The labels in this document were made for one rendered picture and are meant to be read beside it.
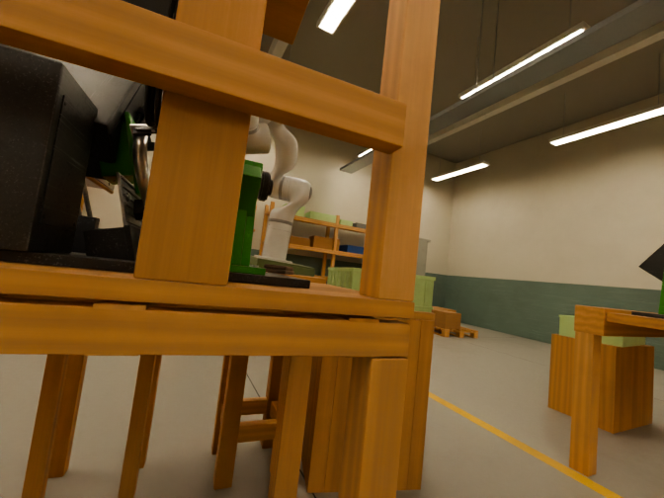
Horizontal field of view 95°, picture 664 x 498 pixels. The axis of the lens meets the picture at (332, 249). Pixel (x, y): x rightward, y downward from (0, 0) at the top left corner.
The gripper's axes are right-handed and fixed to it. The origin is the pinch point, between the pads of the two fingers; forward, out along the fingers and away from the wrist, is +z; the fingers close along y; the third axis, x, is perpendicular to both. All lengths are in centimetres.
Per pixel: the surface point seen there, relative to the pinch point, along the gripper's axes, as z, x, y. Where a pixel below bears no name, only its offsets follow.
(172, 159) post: -7.9, 34.5, 12.5
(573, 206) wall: -701, -194, -232
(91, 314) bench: 6, 51, -3
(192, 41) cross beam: -13.3, 26.2, 27.7
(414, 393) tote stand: -88, 55, -96
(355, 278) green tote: -71, 9, -62
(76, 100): 8.8, 8.7, 12.0
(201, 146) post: -12.4, 33.1, 13.9
